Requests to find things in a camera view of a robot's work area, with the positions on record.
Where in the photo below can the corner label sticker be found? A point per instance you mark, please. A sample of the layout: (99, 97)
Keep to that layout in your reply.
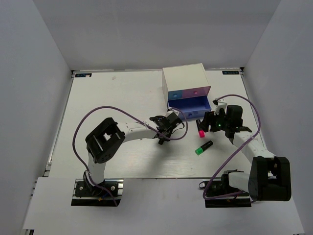
(229, 72)
(82, 75)

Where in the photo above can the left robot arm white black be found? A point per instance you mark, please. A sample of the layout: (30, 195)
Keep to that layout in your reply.
(105, 140)

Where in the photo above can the white drawer organizer box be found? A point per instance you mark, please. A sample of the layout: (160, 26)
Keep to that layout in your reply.
(183, 77)

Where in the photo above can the blue wide drawer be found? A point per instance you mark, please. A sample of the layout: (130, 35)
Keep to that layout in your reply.
(194, 107)

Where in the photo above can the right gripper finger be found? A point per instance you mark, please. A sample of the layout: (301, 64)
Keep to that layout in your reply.
(212, 115)
(204, 125)

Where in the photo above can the left corner label sticker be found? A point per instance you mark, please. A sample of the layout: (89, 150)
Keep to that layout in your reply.
(82, 75)

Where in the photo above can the orange cap highlighter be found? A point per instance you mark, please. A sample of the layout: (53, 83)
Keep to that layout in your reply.
(162, 140)

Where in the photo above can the pink cap highlighter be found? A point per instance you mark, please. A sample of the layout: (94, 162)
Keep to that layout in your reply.
(200, 131)

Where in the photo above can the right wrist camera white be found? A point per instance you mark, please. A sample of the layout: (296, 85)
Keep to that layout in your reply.
(220, 103)

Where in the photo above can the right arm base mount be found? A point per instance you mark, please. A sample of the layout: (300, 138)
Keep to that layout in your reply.
(242, 200)

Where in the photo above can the right corner label sticker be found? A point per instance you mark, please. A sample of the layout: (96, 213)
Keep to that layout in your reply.
(229, 72)

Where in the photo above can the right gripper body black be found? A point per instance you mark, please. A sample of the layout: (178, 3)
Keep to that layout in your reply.
(219, 124)

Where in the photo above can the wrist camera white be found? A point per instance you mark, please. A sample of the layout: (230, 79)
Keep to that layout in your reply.
(220, 103)
(171, 111)

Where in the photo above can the pink small drawer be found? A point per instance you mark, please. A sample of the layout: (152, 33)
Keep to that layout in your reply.
(195, 92)

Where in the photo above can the light blue small drawer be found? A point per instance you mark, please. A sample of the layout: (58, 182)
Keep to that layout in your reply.
(172, 95)

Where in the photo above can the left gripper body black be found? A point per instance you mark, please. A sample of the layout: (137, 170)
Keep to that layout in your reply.
(169, 131)

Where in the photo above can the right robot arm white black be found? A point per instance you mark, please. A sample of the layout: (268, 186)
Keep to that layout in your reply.
(269, 178)

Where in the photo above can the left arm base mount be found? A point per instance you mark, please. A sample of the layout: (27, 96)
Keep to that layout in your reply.
(92, 196)

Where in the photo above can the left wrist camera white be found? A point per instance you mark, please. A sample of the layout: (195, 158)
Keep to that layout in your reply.
(171, 111)

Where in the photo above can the green cap highlighter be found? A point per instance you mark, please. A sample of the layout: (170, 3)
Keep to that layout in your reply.
(204, 147)

